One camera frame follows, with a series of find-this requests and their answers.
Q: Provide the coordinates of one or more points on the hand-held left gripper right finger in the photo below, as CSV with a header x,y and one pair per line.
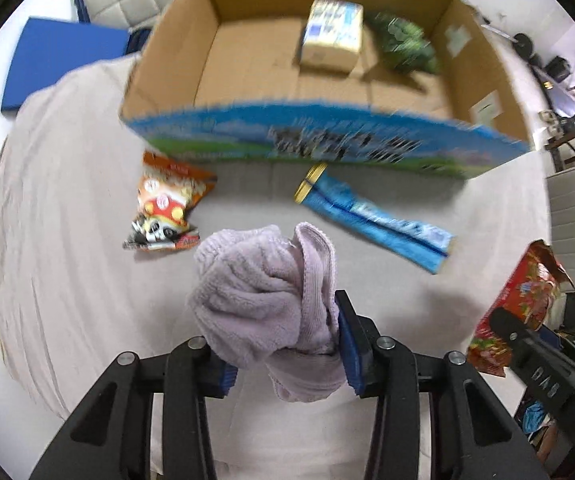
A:
x,y
348,355

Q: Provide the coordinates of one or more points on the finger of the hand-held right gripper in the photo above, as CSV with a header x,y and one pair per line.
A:
x,y
537,355

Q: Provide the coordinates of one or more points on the white and blue packet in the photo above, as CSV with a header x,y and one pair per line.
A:
x,y
331,35

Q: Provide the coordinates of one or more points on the lilac fluffy towel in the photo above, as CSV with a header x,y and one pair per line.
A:
x,y
267,305

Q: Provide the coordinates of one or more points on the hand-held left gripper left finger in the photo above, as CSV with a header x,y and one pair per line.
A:
x,y
223,377

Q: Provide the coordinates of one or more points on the green snack bag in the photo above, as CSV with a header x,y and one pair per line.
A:
x,y
405,42

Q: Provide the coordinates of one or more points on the cardboard box with printed front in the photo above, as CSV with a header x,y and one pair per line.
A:
x,y
317,80

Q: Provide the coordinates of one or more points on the orange cartoon snack bag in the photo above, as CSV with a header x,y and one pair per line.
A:
x,y
165,205

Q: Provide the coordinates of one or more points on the blue folder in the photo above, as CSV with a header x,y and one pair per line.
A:
x,y
62,62

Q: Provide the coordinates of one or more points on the red snack bag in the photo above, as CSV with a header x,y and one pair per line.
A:
x,y
520,305

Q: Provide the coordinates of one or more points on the blue snack packet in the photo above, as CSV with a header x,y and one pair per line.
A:
x,y
372,215

